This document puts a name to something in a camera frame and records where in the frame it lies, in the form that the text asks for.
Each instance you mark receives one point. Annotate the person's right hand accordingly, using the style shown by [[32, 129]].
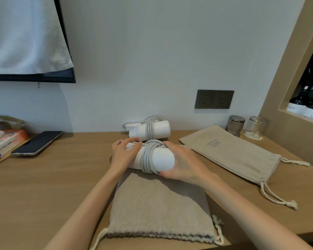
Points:
[[190, 169]]

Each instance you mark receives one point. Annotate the person's left hand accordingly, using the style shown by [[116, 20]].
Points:
[[121, 158]]

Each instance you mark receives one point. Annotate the dark grey wall socket panel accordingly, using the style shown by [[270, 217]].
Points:
[[214, 99]]

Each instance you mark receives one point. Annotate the white hair dryer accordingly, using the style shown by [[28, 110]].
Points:
[[161, 128], [164, 158]]

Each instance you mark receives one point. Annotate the person's right forearm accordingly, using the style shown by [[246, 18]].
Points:
[[250, 213]]

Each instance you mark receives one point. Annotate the grey smoked glass cup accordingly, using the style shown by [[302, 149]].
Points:
[[235, 126]]

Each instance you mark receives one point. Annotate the wooden niche frame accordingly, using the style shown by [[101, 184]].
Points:
[[276, 143]]

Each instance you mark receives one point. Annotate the white cloth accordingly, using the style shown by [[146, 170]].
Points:
[[28, 33]]

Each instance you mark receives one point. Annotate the person's left forearm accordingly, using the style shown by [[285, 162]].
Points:
[[83, 213]]

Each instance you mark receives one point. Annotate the clear glass cup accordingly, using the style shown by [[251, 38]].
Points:
[[255, 127]]

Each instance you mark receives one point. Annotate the round beige dish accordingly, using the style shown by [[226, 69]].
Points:
[[7, 120]]

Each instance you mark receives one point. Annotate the black television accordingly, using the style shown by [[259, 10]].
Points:
[[65, 78]]

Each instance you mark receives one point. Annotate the round gold-rimmed coaster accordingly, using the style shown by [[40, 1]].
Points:
[[252, 138]]

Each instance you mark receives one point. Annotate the black smartphone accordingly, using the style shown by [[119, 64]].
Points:
[[36, 143]]

